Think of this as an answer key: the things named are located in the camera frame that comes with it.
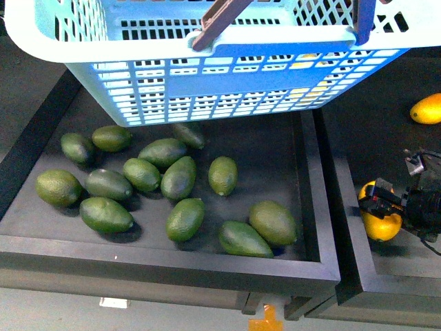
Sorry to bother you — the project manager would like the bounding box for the black lemon bin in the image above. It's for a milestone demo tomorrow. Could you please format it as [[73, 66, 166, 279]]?
[[309, 47, 440, 329]]

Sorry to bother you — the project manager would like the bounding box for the light blue plastic basket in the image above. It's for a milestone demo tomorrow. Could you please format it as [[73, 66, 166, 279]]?
[[4, 1, 440, 127]]

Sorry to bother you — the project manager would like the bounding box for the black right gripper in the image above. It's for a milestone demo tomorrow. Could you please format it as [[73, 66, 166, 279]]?
[[358, 150, 440, 241]]

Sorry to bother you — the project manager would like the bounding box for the green avocado front right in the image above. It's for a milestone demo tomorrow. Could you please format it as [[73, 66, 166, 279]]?
[[249, 200, 298, 247]]

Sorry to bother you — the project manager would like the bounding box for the yellow mango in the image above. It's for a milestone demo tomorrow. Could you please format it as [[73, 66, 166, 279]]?
[[358, 180, 403, 242]]

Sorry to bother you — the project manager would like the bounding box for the yellow mango right edge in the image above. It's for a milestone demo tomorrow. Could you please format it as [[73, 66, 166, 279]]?
[[409, 93, 441, 125]]

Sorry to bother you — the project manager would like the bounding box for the green lime centre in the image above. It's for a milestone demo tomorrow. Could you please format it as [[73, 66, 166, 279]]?
[[208, 156, 238, 197]]

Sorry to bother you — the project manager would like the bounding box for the green lime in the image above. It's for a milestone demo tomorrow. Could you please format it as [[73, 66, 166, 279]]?
[[208, 156, 238, 197], [165, 198, 205, 242]]

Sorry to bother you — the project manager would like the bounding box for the green avocado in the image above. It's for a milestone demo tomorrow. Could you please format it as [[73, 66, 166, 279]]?
[[218, 221, 274, 259], [249, 200, 298, 247]]

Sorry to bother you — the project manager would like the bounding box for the green lime front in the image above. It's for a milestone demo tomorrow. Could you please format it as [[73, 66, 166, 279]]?
[[165, 198, 205, 242]]

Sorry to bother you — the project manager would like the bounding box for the black avocado bin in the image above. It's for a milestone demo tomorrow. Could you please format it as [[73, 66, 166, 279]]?
[[1, 72, 340, 319]]

